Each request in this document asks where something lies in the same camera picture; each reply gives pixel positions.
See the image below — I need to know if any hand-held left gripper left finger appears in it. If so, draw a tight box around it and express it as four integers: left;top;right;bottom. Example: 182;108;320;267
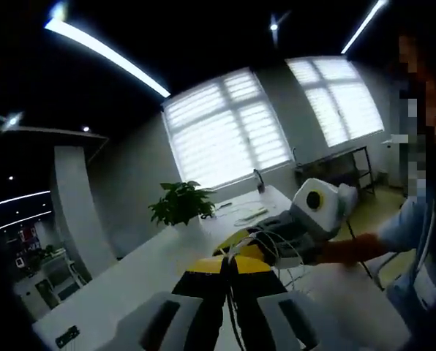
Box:
117;256;229;351

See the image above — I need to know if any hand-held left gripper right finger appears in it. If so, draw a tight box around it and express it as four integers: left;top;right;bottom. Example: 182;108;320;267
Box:
228;254;325;351

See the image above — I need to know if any white desktop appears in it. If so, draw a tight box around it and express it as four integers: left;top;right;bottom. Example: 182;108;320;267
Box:
31;184;413;351

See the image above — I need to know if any person's right hand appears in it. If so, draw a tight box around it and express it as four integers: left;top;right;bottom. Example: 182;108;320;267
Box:
318;233;356;265

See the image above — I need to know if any dark slim upright object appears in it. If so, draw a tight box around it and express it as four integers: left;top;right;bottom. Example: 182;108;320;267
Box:
253;168;266;195

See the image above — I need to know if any person's light blue shirt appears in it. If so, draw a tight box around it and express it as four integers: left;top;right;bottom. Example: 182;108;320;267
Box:
377;197;436;330

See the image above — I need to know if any white plant pot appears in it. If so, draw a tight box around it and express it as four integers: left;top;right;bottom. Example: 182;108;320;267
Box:
172;219;204;242

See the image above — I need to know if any black flat desk item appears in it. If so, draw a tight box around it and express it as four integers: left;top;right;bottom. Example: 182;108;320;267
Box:
55;325;81;349

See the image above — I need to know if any green potted plant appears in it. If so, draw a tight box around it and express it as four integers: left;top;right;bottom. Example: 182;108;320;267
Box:
148;180;217;227

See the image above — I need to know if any window with white blinds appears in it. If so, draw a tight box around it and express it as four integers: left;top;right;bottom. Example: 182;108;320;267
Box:
161;67;292;189
285;56;386;149

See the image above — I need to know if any row of white office chairs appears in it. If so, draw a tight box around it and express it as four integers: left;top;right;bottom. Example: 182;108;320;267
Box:
12;248;94;312

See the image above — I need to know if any white square pillar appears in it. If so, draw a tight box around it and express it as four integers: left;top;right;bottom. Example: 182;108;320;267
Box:
53;145;119;270

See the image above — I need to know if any long ceiling light strip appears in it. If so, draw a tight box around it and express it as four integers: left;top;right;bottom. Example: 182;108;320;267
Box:
340;0;389;55
44;16;172;99

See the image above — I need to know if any white cables pile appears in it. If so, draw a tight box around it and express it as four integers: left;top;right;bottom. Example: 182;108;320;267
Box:
217;200;277;226

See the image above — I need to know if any black metal frame table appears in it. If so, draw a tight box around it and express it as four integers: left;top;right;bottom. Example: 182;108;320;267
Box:
294;145;377;200

